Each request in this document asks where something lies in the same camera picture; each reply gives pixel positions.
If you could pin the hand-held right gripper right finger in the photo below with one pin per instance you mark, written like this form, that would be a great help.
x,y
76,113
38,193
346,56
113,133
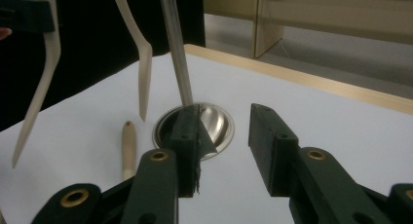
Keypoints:
x,y
311,185

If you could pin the black curtain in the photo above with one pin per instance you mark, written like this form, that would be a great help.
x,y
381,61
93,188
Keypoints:
x,y
91,39

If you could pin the light wooden shelf unit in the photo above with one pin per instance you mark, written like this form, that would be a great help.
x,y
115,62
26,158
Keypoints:
x,y
324,19

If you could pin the light wooden table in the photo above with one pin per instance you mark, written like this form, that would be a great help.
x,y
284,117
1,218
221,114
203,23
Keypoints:
x,y
292,76

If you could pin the steel utensil stand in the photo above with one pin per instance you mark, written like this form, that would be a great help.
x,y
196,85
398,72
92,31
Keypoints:
x,y
177,55

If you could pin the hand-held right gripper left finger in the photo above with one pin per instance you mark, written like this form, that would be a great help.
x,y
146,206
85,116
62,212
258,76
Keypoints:
x,y
156,185

